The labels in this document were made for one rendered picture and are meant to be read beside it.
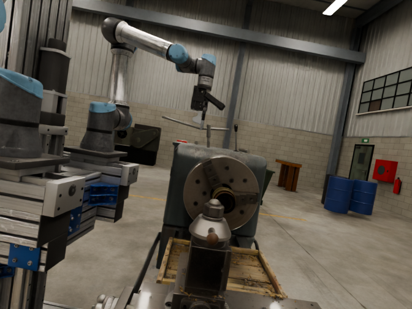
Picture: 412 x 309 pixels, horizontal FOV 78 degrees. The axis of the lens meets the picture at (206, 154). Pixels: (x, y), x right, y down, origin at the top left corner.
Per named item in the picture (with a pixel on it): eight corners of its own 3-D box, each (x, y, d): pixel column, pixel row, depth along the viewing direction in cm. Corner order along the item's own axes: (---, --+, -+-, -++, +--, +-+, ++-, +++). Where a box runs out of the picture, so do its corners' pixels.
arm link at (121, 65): (97, 129, 130) (105, 19, 128) (113, 130, 144) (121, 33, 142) (118, 130, 127) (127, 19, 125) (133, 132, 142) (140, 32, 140)
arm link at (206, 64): (202, 57, 129) (218, 59, 128) (198, 79, 130) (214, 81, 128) (198, 51, 122) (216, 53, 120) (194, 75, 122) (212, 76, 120)
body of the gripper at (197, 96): (190, 110, 130) (194, 87, 129) (207, 113, 130) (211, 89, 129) (190, 108, 122) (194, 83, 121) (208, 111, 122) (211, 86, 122)
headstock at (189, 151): (171, 195, 180) (179, 141, 178) (237, 206, 182) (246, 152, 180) (157, 224, 121) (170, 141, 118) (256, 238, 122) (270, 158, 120)
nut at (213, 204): (201, 213, 49) (204, 195, 49) (221, 216, 50) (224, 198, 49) (202, 219, 45) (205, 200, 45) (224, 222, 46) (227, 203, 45)
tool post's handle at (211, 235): (205, 236, 45) (206, 224, 44) (216, 237, 45) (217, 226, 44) (205, 246, 40) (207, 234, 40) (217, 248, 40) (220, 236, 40)
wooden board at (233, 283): (167, 246, 98) (169, 236, 97) (259, 260, 99) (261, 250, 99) (154, 293, 68) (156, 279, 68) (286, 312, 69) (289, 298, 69)
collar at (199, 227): (189, 222, 51) (191, 208, 51) (228, 228, 52) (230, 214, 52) (187, 238, 44) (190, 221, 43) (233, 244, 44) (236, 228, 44)
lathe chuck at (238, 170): (174, 211, 114) (198, 144, 112) (240, 234, 115) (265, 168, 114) (172, 217, 105) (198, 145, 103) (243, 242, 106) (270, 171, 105)
